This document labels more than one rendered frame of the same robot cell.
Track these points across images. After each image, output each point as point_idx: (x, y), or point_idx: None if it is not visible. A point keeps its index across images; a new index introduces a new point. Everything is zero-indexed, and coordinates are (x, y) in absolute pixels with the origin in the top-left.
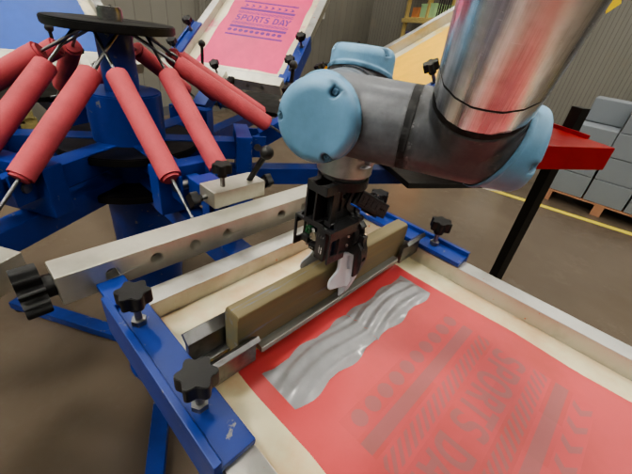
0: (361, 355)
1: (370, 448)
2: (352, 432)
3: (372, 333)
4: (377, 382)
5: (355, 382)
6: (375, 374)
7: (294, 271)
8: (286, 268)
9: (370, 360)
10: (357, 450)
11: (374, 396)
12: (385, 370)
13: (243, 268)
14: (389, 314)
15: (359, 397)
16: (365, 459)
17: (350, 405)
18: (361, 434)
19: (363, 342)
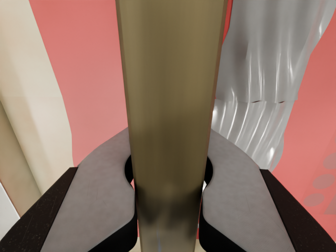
0: (283, 144)
1: (333, 211)
2: (311, 212)
3: (285, 99)
4: (321, 159)
5: (293, 176)
6: (314, 152)
7: (43, 82)
8: (26, 91)
9: (299, 141)
10: (322, 218)
11: (323, 174)
12: (326, 137)
13: (14, 186)
14: (304, 24)
15: (305, 186)
16: (332, 219)
17: (298, 197)
18: (321, 209)
19: (278, 127)
